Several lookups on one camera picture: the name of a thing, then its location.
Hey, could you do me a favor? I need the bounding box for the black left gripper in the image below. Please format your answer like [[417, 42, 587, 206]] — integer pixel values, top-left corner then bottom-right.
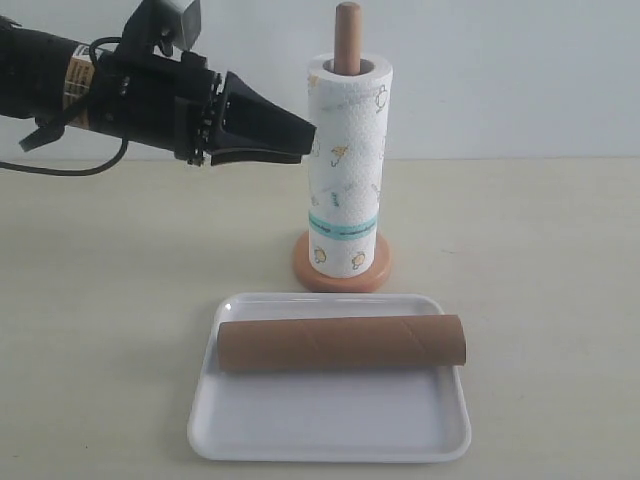
[[89, 52, 316, 166]]

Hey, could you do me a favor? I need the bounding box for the white printed paper towel roll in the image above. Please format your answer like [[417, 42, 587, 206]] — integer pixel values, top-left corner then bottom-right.
[[308, 54, 393, 278]]

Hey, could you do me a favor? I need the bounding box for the brown cardboard tube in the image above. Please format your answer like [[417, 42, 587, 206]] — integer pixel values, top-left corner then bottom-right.
[[216, 314, 467, 373]]

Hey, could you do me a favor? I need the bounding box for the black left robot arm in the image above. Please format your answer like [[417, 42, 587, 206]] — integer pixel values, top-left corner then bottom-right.
[[1, 2, 316, 170]]

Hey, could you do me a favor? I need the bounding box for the wooden paper towel holder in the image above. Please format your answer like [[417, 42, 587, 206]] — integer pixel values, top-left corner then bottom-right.
[[293, 1, 391, 292]]

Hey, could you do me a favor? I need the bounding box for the white rectangular plastic tray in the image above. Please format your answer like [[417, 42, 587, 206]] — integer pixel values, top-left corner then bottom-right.
[[187, 292, 472, 463]]

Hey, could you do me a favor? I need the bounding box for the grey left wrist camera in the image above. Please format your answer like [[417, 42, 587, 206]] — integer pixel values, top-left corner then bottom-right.
[[118, 0, 202, 57]]

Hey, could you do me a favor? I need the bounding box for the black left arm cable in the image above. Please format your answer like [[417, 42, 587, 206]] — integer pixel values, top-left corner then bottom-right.
[[0, 37, 132, 177]]

